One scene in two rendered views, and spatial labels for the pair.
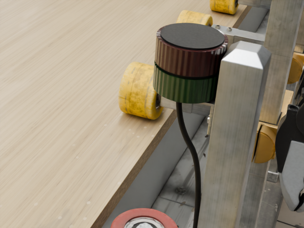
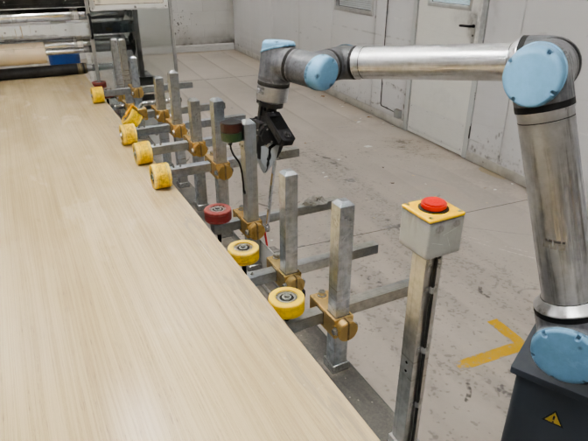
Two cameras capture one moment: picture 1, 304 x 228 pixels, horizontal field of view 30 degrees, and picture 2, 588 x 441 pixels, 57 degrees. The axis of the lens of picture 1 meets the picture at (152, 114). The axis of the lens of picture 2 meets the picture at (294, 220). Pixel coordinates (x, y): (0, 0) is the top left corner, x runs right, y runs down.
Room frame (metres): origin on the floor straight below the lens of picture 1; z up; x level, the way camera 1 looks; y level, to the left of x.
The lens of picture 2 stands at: (-0.68, 0.87, 1.57)
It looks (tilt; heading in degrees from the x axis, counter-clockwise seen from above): 26 degrees down; 314
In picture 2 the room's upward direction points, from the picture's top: straight up
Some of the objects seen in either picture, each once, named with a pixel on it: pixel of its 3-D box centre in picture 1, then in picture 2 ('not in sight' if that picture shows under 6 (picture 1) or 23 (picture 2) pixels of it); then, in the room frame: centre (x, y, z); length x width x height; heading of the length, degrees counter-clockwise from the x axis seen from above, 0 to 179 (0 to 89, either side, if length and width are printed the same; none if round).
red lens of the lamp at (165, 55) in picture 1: (191, 48); (231, 126); (0.44, -0.03, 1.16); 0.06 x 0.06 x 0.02
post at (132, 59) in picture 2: not in sight; (138, 103); (1.85, -0.55, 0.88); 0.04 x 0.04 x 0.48; 71
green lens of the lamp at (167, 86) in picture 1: (187, 75); (231, 135); (0.44, -0.03, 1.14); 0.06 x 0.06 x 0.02
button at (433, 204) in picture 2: not in sight; (433, 206); (-0.30, 0.17, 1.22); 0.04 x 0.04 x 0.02
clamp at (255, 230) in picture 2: not in sight; (248, 223); (0.45, -0.08, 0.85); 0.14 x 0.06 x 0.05; 161
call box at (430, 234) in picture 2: not in sight; (430, 229); (-0.30, 0.17, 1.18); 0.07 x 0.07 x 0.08; 71
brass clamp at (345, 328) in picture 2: not in sight; (332, 315); (-0.03, 0.08, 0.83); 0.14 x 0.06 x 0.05; 161
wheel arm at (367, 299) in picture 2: not in sight; (360, 302); (-0.04, -0.01, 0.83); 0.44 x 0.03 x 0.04; 71
